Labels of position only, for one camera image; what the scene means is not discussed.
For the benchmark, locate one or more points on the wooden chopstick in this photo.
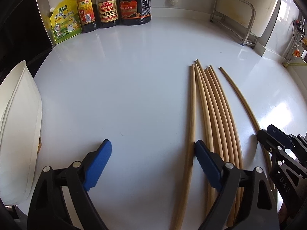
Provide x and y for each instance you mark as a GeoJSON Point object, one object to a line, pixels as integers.
{"type": "Point", "coordinates": [242, 98]}
{"type": "Point", "coordinates": [193, 105]}

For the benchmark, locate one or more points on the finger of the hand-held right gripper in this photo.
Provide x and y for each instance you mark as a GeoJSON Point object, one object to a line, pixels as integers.
{"type": "Point", "coordinates": [266, 137]}
{"type": "Point", "coordinates": [279, 134]}

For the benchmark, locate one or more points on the slim amber vinegar bottle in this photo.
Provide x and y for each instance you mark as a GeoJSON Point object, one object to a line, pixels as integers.
{"type": "Point", "coordinates": [86, 12]}

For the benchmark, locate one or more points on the clear soy sauce bottle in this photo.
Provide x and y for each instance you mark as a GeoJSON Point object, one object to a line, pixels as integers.
{"type": "Point", "coordinates": [108, 12]}

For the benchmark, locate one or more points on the gas valve assembly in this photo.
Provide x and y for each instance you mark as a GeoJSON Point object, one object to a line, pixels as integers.
{"type": "Point", "coordinates": [296, 52]}

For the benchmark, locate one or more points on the white plastic basin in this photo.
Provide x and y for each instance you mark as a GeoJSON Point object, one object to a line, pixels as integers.
{"type": "Point", "coordinates": [21, 136]}

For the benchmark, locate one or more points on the yellow green seasoning pouch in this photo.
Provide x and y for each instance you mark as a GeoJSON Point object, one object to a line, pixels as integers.
{"type": "Point", "coordinates": [64, 21]}

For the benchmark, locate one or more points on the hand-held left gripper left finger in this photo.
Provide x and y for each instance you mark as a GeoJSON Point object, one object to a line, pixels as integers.
{"type": "Point", "coordinates": [98, 165]}

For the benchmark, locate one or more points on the metal cutting board rack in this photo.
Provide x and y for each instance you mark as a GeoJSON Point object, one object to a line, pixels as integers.
{"type": "Point", "coordinates": [249, 24]}

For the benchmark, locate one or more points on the bunch of wooden chopsticks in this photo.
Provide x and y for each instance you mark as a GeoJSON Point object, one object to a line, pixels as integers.
{"type": "Point", "coordinates": [215, 115]}

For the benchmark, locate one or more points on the white cutting board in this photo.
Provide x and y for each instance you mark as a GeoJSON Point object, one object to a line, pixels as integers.
{"type": "Point", "coordinates": [261, 4]}

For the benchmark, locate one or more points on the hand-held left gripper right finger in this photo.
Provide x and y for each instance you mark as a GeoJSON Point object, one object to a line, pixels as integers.
{"type": "Point", "coordinates": [206, 165]}

